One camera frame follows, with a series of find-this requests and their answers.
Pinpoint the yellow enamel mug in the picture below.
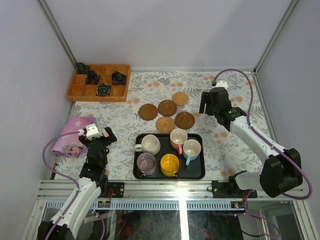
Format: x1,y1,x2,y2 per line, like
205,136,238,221
160,153,180,178

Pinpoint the pink mug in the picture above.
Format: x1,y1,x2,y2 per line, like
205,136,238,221
170,129,188,155

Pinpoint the wooden compartment tray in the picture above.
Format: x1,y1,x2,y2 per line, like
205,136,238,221
66,63,131,102

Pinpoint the dark wooden coaster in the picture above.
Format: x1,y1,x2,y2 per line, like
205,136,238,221
174,111,195,130
138,103,158,121
157,100,178,117

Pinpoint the black serving tray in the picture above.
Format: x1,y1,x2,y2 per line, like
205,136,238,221
133,133,206,181

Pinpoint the black green rolled item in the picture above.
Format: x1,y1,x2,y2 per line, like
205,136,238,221
96,83,111,97

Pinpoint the black rolled item corner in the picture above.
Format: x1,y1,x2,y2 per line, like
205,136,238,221
75,62,87,70

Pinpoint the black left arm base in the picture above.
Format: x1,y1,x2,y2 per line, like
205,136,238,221
99,182,125,199

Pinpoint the black rolled item right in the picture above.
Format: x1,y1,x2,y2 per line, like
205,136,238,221
111,71,127,85

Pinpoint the purple princess print cloth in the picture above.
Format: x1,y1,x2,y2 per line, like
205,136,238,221
51,116,96,158

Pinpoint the lilac purple mug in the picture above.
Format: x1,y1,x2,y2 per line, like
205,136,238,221
136,152,157,178

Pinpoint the woven rattan coaster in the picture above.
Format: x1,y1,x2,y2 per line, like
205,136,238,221
155,116,176,134
172,92,189,106

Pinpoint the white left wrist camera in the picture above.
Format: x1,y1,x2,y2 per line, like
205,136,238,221
78,123,103,140

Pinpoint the light blue mug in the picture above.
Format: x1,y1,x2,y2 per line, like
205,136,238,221
183,139,202,166

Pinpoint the left aluminium frame post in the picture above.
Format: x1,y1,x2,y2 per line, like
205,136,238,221
36,0,77,69

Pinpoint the right aluminium frame post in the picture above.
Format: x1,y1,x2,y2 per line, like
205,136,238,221
253,0,300,75

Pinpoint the cream white mug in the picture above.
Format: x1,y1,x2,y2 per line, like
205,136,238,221
134,134,161,155

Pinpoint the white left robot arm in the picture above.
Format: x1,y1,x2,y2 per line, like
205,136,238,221
37,123,117,240

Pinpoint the aluminium frame post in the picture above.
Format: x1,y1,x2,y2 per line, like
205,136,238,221
36,0,77,69
253,0,300,75

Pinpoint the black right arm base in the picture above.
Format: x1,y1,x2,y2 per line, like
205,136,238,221
206,180,250,199

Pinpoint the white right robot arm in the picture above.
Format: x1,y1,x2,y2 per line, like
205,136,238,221
199,87,303,198

